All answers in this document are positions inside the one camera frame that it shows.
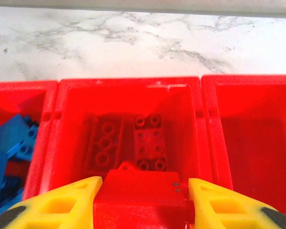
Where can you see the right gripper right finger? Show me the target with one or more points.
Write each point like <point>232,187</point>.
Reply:
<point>228,210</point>

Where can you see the large blue lego brick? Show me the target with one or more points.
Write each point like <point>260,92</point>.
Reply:
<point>9,133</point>

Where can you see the red lego brick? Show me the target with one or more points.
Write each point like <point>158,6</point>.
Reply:
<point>149,143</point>
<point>140,198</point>
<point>105,143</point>

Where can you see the red plastic bin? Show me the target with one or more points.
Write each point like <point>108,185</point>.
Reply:
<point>69,131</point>
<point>252,133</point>
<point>19,95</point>

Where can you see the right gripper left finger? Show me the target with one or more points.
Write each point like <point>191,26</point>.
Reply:
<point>50,207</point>

